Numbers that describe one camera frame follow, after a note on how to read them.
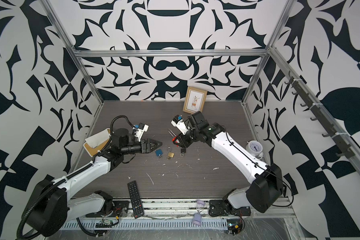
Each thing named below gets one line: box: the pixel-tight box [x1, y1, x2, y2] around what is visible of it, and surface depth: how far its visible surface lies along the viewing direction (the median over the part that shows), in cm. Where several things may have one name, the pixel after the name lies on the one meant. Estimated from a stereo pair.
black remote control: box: [127, 180, 145, 219], surface depth 77 cm
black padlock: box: [180, 148, 187, 158], surface depth 95 cm
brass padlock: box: [166, 147, 175, 160], surface depth 94 cm
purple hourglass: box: [192, 199, 206, 227], surface depth 73 cm
